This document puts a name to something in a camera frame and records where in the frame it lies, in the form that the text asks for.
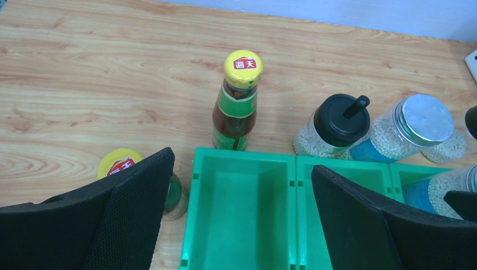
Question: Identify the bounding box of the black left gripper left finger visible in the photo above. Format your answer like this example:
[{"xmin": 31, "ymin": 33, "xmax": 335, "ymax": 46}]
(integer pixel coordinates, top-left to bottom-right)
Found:
[{"xmin": 1, "ymin": 147, "xmax": 175, "ymax": 269}]

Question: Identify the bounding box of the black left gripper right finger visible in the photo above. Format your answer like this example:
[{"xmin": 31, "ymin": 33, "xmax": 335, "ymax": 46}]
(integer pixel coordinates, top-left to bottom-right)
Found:
[{"xmin": 311, "ymin": 165, "xmax": 476, "ymax": 269}]

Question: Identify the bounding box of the tall yellow-capped sauce bottle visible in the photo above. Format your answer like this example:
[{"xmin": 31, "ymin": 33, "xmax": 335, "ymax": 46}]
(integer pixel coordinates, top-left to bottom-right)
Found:
[{"xmin": 212, "ymin": 49, "xmax": 263, "ymax": 151}]

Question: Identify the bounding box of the silver-lid jar in bin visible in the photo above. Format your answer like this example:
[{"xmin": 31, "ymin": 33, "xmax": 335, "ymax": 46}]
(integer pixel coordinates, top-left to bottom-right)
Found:
[{"xmin": 402, "ymin": 165, "xmax": 476, "ymax": 219}]

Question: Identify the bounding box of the black-spout seasoning jar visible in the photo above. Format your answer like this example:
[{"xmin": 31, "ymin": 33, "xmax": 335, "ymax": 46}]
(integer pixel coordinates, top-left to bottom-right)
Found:
[
  {"xmin": 422, "ymin": 106, "xmax": 476, "ymax": 164},
  {"xmin": 293, "ymin": 93, "xmax": 371, "ymax": 158}
]

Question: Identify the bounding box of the green three-compartment plastic bin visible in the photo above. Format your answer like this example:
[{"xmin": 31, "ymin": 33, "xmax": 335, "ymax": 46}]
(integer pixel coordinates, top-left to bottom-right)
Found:
[{"xmin": 180, "ymin": 148, "xmax": 444, "ymax": 269}]

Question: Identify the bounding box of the right black-spout seasoning jar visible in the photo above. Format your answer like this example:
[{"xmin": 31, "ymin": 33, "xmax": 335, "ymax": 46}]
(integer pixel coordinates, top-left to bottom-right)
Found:
[{"xmin": 422, "ymin": 106, "xmax": 476, "ymax": 164}]

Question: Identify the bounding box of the white perforated plastic basket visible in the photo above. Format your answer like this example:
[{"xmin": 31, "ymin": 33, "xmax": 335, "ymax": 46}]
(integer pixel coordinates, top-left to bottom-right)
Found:
[{"xmin": 464, "ymin": 50, "xmax": 477, "ymax": 82}]

